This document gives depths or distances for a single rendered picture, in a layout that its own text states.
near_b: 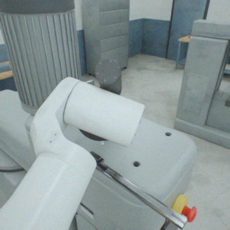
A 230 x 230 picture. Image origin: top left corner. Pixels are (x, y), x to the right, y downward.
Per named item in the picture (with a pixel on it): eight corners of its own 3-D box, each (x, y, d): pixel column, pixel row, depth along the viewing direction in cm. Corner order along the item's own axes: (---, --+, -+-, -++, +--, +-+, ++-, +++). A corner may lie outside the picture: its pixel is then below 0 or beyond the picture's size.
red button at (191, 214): (196, 216, 53) (200, 205, 51) (190, 228, 50) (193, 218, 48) (184, 208, 55) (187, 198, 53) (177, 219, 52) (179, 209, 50)
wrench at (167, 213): (190, 218, 36) (191, 214, 36) (179, 235, 34) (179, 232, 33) (91, 153, 50) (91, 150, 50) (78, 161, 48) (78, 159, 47)
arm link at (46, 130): (120, 116, 35) (86, 193, 27) (70, 97, 36) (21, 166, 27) (128, 88, 30) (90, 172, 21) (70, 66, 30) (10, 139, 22)
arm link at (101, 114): (125, 152, 38) (125, 157, 27) (70, 130, 39) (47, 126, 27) (148, 93, 39) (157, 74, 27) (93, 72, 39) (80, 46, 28)
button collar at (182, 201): (186, 208, 56) (190, 193, 53) (175, 225, 52) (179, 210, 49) (179, 204, 57) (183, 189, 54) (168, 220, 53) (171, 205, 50)
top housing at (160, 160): (194, 181, 63) (206, 138, 55) (145, 254, 47) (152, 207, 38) (85, 124, 89) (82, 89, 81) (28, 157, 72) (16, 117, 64)
